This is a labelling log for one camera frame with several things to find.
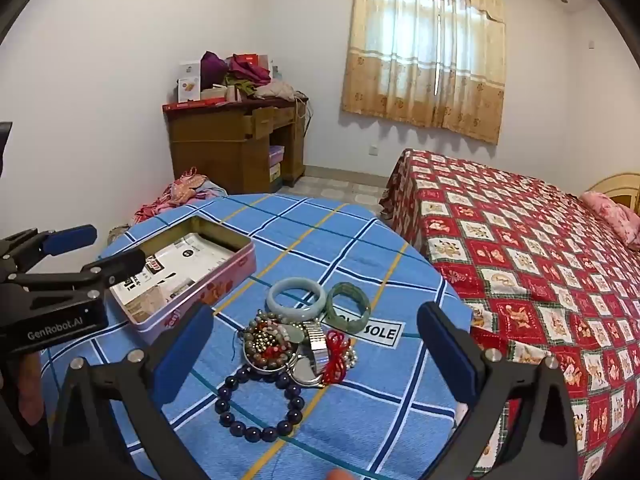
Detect pink floral cloth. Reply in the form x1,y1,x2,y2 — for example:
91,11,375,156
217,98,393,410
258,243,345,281
134,167,228,223

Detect pile of clothes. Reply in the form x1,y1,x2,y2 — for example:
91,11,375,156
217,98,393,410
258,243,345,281
222,53,301,102

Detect stacked storage boxes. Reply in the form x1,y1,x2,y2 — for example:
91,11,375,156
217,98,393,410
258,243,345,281
268,146,286,183

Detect wooden headboard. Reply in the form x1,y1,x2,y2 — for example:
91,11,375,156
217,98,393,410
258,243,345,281
585,172,640,211

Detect red cord bracelet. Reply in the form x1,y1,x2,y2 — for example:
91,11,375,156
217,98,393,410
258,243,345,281
322,330,353,386

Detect printed paper sheet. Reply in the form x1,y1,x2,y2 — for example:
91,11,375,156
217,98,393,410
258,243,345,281
111,232,241,323

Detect wooden desk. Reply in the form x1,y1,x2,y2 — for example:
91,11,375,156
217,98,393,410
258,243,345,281
162,97,308,196

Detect silver metal watch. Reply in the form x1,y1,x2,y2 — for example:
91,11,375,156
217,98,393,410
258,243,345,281
287,321,332,388

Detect dark blue bead bracelet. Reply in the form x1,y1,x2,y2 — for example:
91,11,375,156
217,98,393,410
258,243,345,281
215,365,306,443

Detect white cardboard box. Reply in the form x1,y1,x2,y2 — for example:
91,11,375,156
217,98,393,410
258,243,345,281
177,61,203,102

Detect white cloth label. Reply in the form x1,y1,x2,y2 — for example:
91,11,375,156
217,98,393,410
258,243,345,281
320,310,403,350

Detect person's left hand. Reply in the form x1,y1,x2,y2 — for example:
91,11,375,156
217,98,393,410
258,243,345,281
14,352,47,427

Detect flat red box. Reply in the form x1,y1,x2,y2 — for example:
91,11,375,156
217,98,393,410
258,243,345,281
162,99,226,111

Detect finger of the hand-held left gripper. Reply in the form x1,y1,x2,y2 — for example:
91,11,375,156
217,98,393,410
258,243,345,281
0,225,98,271
10,249,147,306

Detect beige patterned curtain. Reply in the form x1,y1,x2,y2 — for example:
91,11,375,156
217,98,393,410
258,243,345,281
341,0,506,146

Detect pink pillow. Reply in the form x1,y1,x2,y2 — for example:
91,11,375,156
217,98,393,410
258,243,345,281
580,191,640,251

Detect red patterned bed blanket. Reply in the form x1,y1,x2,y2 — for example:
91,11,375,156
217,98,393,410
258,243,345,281
379,148,640,480

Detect green jade bangle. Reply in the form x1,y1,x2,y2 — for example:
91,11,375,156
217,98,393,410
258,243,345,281
326,282,372,331

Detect purple bag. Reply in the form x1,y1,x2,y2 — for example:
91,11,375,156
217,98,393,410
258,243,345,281
201,51,228,88

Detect blue checked tablecloth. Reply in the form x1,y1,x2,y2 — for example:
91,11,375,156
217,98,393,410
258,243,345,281
39,192,473,480

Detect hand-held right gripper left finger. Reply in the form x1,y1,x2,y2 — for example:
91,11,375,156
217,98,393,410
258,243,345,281
47,302,216,480

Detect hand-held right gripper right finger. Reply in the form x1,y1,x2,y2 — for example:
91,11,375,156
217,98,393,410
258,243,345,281
416,301,581,480

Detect white jade bangle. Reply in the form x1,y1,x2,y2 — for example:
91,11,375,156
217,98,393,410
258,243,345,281
266,276,327,321

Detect pink metal tin box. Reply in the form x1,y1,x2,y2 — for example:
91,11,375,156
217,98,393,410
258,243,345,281
97,216,257,346

